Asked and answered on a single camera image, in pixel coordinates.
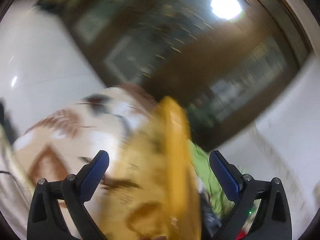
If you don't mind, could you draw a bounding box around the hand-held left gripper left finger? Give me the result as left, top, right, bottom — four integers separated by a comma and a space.
27, 150, 110, 240

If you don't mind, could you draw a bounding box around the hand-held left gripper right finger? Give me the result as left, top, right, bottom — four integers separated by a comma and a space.
209, 151, 293, 240

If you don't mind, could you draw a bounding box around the white box with yellow edge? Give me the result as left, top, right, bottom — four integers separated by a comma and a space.
107, 96, 203, 240

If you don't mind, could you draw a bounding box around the plain green cloth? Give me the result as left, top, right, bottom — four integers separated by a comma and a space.
187, 140, 236, 217

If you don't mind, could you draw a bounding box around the leaf printed blanket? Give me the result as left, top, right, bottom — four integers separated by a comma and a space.
11, 84, 160, 240

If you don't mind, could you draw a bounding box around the cream cloth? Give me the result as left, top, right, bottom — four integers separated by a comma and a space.
0, 125, 35, 230

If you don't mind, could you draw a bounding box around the black chair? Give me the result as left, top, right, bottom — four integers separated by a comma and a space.
0, 97, 21, 146

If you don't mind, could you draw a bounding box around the wooden door with glass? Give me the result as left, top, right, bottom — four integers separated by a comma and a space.
37, 0, 313, 151

